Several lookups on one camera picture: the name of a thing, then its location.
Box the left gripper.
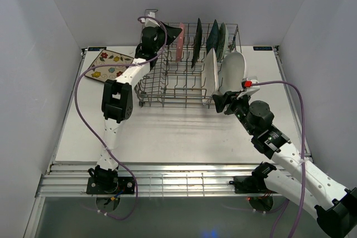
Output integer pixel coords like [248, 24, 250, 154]
[153, 22, 181, 54]

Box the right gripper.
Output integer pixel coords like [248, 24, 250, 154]
[211, 90, 255, 135]

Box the pink dotted round plate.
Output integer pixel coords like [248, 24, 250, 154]
[175, 23, 185, 62]

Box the white rectangular plate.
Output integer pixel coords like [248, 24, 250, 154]
[201, 48, 219, 104]

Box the black floral square plate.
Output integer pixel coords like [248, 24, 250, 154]
[191, 18, 202, 69]

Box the white oval plate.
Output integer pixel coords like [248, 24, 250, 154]
[218, 52, 246, 95]

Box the teal square plate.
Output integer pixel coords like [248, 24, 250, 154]
[206, 20, 219, 54]

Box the green round flower plate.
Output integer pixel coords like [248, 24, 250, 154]
[216, 22, 229, 62]

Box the cream square flower plate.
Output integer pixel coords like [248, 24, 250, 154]
[85, 50, 134, 82]

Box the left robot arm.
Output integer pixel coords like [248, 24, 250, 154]
[89, 24, 182, 193]

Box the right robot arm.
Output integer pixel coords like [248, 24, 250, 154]
[213, 91, 356, 237]

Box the blue label right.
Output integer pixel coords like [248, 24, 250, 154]
[253, 46, 273, 51]

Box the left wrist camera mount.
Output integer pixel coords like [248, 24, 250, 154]
[144, 10, 159, 28]

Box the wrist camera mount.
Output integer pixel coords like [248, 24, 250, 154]
[144, 10, 159, 28]
[236, 76, 260, 99]

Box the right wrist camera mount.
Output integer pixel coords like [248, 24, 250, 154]
[236, 76, 260, 99]

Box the grey wire dish rack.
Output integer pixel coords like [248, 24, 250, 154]
[135, 19, 242, 108]

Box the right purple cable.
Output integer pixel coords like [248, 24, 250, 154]
[223, 80, 306, 238]

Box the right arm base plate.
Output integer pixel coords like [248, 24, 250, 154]
[229, 176, 267, 193]

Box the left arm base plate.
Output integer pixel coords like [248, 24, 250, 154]
[86, 177, 136, 195]

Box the aluminium table frame rail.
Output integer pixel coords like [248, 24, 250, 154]
[37, 163, 257, 198]

